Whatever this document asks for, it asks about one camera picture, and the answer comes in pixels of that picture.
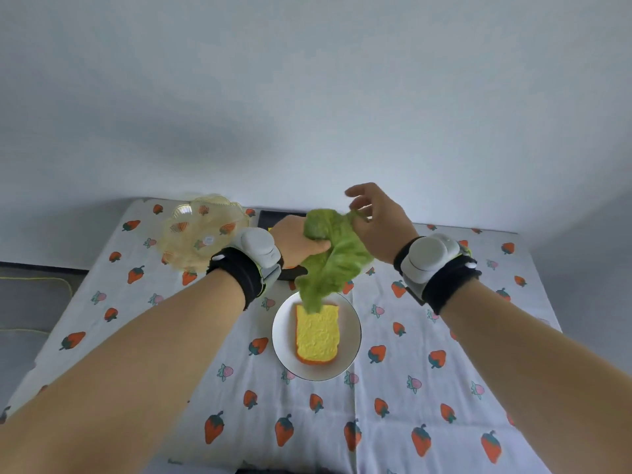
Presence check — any person's left hand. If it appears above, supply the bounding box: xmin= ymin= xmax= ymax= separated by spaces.
xmin=270 ymin=215 xmax=332 ymax=270

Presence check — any person's right hand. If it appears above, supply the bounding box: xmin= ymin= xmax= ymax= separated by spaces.
xmin=345 ymin=182 xmax=421 ymax=265

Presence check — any white wrist tracker black strap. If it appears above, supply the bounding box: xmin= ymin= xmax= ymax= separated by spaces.
xmin=206 ymin=227 xmax=285 ymax=311
xmin=393 ymin=234 xmax=483 ymax=316

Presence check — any white round plate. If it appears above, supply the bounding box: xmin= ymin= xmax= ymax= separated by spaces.
xmin=272 ymin=290 xmax=362 ymax=382

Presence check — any yellow toast slice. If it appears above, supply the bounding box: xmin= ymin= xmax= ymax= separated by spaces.
xmin=295 ymin=303 xmax=341 ymax=366

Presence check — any strawberry print tablecloth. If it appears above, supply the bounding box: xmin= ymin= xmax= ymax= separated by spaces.
xmin=0 ymin=197 xmax=564 ymax=474

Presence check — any grey cushion with yellow piping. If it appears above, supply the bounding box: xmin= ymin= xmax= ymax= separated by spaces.
xmin=0 ymin=261 xmax=90 ymax=405

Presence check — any person's right forearm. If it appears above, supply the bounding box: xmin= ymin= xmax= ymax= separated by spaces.
xmin=436 ymin=278 xmax=632 ymax=474

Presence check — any black tray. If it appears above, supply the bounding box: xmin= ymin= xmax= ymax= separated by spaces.
xmin=257 ymin=210 xmax=310 ymax=283

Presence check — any green lettuce leaf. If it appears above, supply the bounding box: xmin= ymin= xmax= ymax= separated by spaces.
xmin=295 ymin=208 xmax=375 ymax=314

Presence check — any person's left forearm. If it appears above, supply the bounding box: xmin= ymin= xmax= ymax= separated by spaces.
xmin=0 ymin=269 xmax=247 ymax=474

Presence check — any clear yellow glass dish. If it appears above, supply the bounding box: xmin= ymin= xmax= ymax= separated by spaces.
xmin=157 ymin=194 xmax=251 ymax=273

